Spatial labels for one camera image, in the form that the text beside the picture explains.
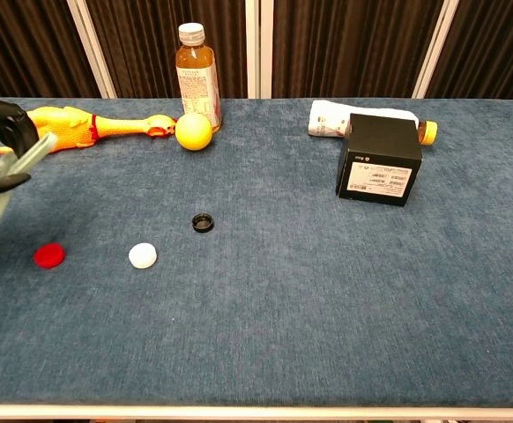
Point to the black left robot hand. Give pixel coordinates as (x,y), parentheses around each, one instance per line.
(9,125)

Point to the pale green brush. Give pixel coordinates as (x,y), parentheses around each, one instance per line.
(1,185)

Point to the red bottle cap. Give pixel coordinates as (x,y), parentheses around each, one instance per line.
(49,256)

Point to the amber drink bottle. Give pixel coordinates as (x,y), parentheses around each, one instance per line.
(198,83)

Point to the black bottle cap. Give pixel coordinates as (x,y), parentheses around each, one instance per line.
(202,222)

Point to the white bottle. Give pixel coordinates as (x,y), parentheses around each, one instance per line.
(331,119)

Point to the yellow rubber chicken toy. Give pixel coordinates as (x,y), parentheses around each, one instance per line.
(71,129)

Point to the yellow ball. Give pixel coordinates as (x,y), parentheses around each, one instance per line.
(194,131)

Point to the blue table cloth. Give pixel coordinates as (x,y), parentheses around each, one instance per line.
(256,286)

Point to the black cardboard box white label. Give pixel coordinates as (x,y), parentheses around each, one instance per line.
(380,163)

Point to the white partition frame post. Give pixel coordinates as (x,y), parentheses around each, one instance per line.
(253,48)
(435,46)
(91,46)

